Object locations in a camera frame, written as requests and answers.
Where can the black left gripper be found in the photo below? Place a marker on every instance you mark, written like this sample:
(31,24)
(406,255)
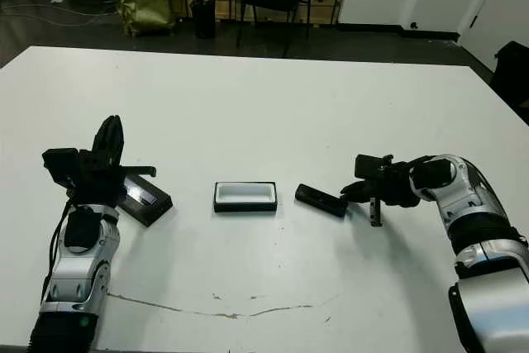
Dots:
(101,179)

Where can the black waste bin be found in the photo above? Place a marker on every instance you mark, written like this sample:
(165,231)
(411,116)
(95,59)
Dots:
(202,18)

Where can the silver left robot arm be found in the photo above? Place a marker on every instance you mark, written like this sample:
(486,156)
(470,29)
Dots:
(78,278)

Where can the black box with white tray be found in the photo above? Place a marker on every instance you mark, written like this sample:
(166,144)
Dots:
(244,209)

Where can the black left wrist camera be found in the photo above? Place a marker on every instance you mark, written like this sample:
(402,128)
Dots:
(60,163)

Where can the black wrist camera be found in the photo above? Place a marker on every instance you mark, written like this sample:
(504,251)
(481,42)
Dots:
(60,163)
(368,167)

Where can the yellow-green sack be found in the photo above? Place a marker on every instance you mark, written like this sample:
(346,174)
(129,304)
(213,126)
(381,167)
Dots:
(144,6)

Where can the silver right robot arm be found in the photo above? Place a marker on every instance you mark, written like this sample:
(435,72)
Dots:
(475,204)

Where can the black box lid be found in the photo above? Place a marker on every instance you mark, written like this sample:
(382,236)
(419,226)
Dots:
(153,204)

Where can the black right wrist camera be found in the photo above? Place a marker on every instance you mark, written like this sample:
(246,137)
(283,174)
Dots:
(368,167)

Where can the black armchair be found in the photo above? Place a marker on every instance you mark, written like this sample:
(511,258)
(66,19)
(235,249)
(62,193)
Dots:
(512,76)

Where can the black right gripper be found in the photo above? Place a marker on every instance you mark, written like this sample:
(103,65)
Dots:
(394,187)

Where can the slim black camera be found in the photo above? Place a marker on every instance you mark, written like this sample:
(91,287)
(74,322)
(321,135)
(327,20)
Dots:
(318,200)

